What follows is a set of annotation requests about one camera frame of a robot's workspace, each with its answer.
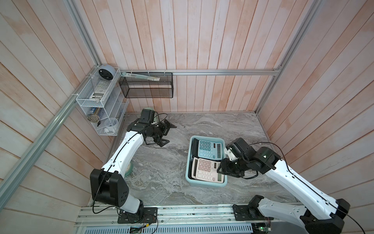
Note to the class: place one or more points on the green round desk clock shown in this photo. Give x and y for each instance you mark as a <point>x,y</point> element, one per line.
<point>129,169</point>

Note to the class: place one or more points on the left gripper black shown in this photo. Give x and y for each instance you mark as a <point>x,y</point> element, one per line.
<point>165,128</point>

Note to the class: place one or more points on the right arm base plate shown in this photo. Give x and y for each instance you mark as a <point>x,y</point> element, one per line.
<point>248,213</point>

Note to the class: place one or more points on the mint green pen cup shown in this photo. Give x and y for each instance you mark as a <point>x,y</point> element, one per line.
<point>150,111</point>

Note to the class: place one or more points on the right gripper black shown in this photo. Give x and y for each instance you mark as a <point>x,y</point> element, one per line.
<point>224,168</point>

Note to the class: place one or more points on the teal plastic storage box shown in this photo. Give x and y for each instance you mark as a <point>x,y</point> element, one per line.
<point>193,153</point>

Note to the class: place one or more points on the black wire mesh basket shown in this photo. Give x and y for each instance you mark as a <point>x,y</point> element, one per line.
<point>137,88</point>

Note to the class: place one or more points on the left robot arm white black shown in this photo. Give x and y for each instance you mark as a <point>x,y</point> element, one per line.
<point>108,184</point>

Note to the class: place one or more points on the white wire mesh shelf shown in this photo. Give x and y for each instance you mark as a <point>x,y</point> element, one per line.
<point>100,99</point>

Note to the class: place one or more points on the white mug on shelf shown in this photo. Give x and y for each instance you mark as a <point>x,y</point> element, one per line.
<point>110,125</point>

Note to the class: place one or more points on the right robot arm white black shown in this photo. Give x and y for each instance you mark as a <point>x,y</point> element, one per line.
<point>318,213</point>

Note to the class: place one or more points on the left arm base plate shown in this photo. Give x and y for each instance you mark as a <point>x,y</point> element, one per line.
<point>145,215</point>

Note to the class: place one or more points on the teal calculator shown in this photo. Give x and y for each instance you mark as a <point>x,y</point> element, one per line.
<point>210,150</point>

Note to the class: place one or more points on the grey round alarm clock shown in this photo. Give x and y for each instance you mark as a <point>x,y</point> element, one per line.
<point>107,72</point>

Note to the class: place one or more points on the aluminium front rail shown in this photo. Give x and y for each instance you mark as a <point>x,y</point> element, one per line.
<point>167,215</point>

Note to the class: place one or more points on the ruler on black basket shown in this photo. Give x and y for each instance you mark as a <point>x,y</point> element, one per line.
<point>138,76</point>

